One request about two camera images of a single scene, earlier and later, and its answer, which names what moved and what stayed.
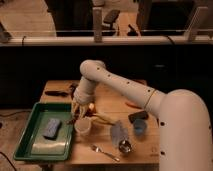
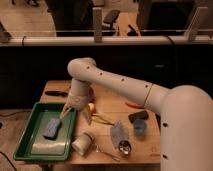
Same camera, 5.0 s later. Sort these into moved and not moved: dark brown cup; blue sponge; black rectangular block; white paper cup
Moved: white paper cup
Not moved: black rectangular block; blue sponge; dark brown cup
